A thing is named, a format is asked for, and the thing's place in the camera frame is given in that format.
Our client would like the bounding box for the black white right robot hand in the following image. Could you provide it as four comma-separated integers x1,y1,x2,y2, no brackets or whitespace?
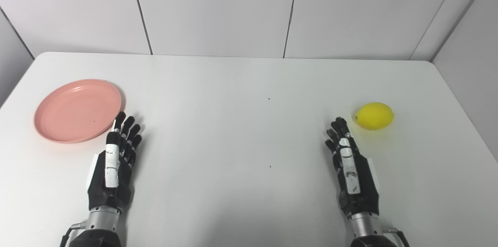
326,117,380,217

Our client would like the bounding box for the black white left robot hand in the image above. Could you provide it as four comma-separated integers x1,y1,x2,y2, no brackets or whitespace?
87,111,143,213

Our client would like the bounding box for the yellow lemon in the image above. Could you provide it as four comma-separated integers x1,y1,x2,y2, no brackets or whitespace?
353,102,395,130

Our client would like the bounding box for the pink round plate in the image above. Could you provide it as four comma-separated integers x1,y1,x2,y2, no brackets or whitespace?
34,79,123,144

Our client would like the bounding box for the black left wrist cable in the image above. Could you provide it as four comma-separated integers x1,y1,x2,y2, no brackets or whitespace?
60,222,88,247

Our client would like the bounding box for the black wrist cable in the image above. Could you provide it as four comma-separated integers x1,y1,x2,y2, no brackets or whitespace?
382,227,410,247
60,222,88,247

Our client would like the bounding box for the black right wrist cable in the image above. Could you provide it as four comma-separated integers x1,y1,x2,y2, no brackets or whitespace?
382,227,410,247

